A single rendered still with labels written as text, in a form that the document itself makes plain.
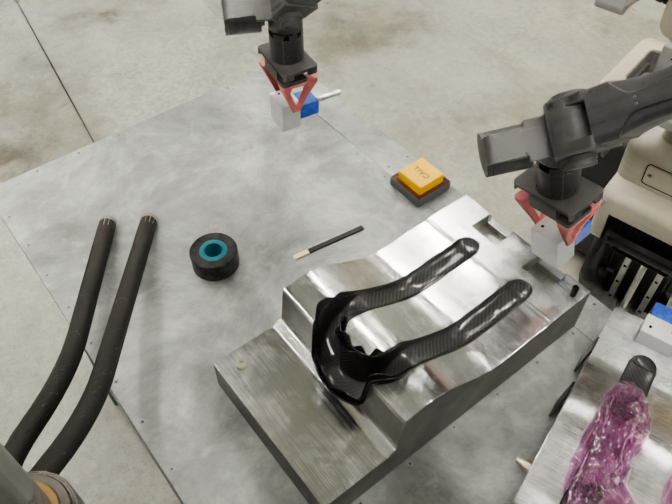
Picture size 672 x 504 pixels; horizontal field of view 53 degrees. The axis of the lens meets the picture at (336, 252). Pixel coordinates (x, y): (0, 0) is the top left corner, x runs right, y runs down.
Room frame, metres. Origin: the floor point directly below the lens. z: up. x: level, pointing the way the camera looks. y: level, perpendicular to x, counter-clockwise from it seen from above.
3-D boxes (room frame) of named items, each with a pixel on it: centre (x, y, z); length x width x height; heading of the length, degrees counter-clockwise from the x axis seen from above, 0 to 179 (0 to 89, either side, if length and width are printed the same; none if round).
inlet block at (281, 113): (1.01, 0.05, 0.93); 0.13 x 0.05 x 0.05; 120
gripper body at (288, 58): (0.99, 0.08, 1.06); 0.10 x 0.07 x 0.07; 30
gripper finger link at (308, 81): (0.98, 0.07, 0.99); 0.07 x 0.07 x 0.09; 30
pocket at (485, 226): (0.73, -0.25, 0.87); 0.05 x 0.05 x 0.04; 38
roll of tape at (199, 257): (0.74, 0.21, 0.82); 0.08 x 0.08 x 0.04
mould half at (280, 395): (0.55, -0.10, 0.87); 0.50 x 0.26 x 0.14; 128
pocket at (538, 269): (0.64, -0.32, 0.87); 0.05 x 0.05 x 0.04; 38
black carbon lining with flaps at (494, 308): (0.56, -0.12, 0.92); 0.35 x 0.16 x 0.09; 128
